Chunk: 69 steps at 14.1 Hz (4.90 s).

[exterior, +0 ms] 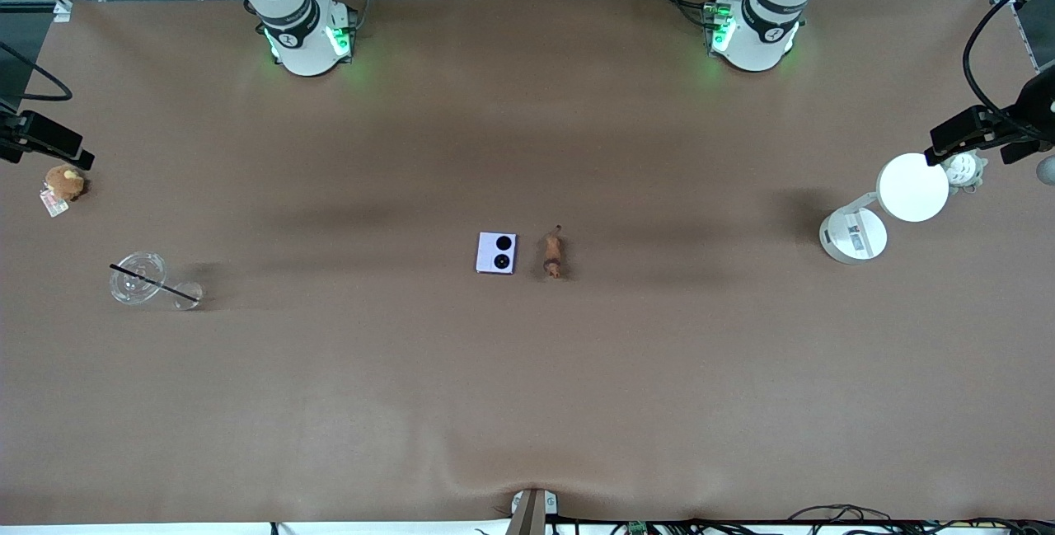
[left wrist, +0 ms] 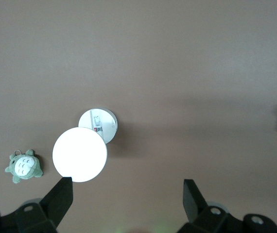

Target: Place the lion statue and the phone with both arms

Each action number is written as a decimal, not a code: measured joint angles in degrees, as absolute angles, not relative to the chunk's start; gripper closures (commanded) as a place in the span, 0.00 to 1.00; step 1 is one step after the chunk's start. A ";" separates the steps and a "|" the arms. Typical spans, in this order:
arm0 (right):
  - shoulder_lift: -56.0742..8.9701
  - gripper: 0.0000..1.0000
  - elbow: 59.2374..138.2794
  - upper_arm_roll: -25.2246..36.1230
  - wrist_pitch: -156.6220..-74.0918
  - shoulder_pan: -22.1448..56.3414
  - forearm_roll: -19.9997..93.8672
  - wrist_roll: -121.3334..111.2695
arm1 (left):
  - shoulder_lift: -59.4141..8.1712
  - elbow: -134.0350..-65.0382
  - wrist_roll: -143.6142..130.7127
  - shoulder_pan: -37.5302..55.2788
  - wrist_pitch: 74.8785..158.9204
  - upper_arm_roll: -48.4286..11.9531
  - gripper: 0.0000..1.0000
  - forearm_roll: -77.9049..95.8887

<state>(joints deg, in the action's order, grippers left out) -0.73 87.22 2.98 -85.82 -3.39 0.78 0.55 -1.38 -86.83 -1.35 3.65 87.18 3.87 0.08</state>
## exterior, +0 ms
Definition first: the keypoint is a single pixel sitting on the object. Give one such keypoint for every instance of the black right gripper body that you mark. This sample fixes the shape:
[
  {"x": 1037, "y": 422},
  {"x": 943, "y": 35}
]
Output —
[{"x": 7, "y": 142}]

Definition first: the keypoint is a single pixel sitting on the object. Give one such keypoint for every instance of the brown lion statue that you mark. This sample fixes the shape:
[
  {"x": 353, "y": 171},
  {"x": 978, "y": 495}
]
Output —
[{"x": 553, "y": 253}]

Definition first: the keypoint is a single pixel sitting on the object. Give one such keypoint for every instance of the lavender flip phone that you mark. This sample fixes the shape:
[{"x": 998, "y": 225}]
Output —
[{"x": 488, "y": 261}]

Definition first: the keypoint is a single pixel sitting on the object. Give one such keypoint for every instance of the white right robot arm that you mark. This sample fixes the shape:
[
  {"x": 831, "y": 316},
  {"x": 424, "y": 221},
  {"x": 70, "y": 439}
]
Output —
[{"x": 301, "y": 49}]

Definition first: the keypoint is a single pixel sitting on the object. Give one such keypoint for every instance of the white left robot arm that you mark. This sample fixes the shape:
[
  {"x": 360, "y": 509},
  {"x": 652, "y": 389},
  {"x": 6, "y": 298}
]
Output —
[{"x": 754, "y": 44}]

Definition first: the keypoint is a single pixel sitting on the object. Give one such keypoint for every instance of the brown plush toy with tag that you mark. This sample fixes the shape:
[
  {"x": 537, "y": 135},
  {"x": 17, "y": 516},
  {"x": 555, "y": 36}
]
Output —
[{"x": 63, "y": 181}]

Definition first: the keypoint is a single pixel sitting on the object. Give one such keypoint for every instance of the grey white plush toy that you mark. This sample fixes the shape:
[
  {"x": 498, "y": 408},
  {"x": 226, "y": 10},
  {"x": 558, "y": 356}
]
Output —
[{"x": 964, "y": 170}]

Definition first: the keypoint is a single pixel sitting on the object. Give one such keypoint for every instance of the white desk lamp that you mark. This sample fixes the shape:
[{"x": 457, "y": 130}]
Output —
[{"x": 912, "y": 187}]

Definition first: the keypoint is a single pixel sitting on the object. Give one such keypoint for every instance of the clear plastic cup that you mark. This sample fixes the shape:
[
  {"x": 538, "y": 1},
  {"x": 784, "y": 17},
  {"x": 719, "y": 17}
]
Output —
[{"x": 136, "y": 283}]

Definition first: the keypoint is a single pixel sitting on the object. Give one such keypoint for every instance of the black drinking straw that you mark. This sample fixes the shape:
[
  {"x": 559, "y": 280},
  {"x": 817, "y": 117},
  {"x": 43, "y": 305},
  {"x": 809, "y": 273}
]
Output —
[{"x": 157, "y": 283}]

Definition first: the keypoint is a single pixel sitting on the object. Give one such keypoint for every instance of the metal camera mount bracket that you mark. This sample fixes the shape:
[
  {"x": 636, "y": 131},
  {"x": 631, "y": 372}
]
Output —
[{"x": 532, "y": 512}]

